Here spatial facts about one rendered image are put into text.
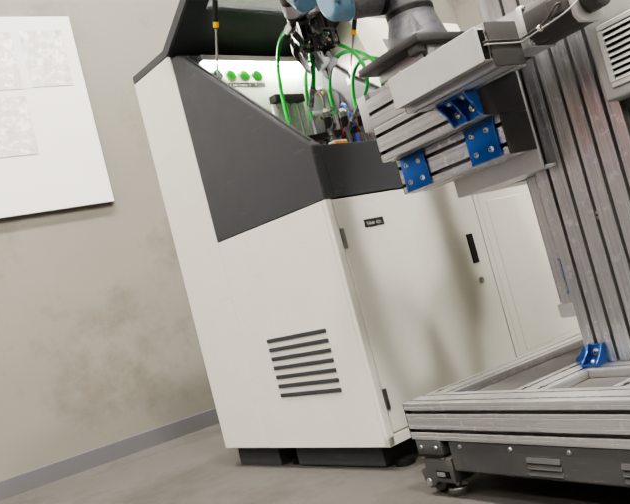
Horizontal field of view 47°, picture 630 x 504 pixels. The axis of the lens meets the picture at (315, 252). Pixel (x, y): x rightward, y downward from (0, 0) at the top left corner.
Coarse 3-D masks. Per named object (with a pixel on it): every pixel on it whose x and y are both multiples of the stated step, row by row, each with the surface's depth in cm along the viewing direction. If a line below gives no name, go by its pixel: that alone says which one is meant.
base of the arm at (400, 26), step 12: (396, 12) 172; (408, 12) 170; (420, 12) 170; (432, 12) 172; (396, 24) 172; (408, 24) 170; (420, 24) 169; (432, 24) 169; (396, 36) 171; (408, 36) 169
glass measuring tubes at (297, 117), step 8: (272, 96) 272; (288, 96) 275; (296, 96) 278; (272, 104) 273; (280, 104) 273; (288, 104) 278; (296, 104) 281; (272, 112) 274; (280, 112) 272; (288, 112) 274; (296, 112) 277; (296, 120) 277; (304, 120) 279; (296, 128) 278; (304, 128) 279
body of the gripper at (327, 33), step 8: (312, 16) 245; (320, 16) 244; (312, 24) 247; (320, 24) 244; (328, 24) 246; (320, 32) 242; (328, 32) 244; (336, 32) 246; (328, 40) 245; (336, 40) 245; (328, 48) 249
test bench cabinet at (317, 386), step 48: (240, 240) 241; (288, 240) 222; (336, 240) 207; (240, 288) 245; (288, 288) 226; (336, 288) 210; (288, 336) 229; (336, 336) 213; (288, 384) 233; (336, 384) 216; (288, 432) 238; (336, 432) 220; (384, 432) 204
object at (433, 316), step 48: (384, 192) 224; (432, 192) 238; (384, 240) 219; (432, 240) 233; (480, 240) 249; (384, 288) 215; (432, 288) 228; (480, 288) 244; (384, 336) 211; (432, 336) 224; (480, 336) 238; (384, 384) 207; (432, 384) 220
